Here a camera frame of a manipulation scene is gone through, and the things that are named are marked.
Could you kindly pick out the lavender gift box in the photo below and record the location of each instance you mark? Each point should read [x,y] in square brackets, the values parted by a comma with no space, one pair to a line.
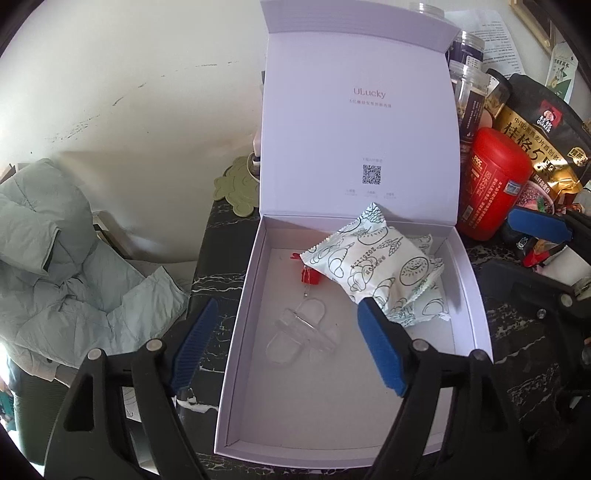
[360,138]

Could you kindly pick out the white paper scrap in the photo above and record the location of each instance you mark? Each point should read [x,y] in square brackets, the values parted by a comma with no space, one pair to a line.
[198,404]

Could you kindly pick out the red canister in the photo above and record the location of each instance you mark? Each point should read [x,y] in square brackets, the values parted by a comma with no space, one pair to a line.
[494,184]

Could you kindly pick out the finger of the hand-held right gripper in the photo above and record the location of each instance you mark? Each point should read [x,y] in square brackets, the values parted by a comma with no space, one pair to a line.
[531,277]
[538,225]

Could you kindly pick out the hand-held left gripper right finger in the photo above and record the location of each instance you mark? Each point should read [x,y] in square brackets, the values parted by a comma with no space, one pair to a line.
[383,350]

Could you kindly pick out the dark green seat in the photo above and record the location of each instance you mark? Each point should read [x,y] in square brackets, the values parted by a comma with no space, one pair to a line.
[37,401]

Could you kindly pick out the white bread packet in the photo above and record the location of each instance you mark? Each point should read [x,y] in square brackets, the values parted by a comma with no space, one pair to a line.
[429,304]
[369,263]

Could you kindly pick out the small black-lidded snack jar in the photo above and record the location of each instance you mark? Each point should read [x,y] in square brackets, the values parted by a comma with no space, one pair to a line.
[497,99]

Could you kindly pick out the light wooden picture frame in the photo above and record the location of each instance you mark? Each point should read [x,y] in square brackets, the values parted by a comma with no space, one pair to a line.
[535,16]

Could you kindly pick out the black gold oat bag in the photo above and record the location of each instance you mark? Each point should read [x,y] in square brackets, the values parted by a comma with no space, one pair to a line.
[545,138]

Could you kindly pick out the clear plastic clip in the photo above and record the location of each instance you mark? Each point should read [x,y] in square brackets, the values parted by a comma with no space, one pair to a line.
[302,330]

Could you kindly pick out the small red candy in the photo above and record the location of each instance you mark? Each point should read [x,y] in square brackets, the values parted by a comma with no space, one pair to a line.
[310,275]

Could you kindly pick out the green silicone coaster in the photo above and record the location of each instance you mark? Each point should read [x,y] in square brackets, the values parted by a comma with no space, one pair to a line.
[238,189]

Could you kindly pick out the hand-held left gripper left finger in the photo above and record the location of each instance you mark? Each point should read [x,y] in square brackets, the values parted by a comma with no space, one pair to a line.
[196,339]

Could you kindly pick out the tall white green packet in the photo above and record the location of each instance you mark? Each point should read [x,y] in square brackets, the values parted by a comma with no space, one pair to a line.
[562,69]

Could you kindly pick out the pale green puffer jacket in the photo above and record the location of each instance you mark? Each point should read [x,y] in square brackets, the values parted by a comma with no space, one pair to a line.
[69,277]

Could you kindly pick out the printed white paper sheet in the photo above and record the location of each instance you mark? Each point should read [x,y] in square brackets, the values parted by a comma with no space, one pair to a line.
[498,37]

